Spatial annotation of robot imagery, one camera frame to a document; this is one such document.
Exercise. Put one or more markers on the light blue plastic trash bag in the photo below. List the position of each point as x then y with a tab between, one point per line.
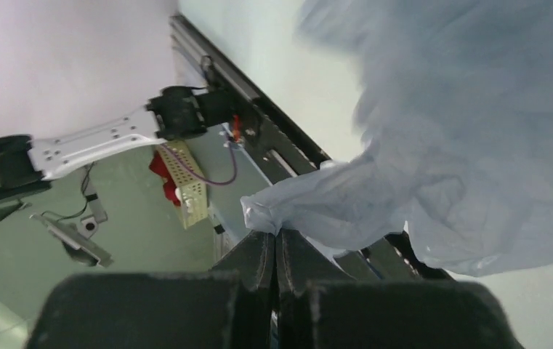
456	116

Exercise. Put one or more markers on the yellow perforated box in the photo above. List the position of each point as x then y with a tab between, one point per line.
192	192

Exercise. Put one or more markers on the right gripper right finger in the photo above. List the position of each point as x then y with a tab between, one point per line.
321	306

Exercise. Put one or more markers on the grey metal bracket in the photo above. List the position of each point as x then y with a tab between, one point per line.
77	240

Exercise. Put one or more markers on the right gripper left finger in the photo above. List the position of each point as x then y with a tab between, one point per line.
228	306

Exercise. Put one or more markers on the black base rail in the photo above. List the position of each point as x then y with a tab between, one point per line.
281	150

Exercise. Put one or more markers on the red object under table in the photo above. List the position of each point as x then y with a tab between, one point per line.
158	167

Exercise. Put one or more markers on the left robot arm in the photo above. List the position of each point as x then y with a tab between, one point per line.
28	164

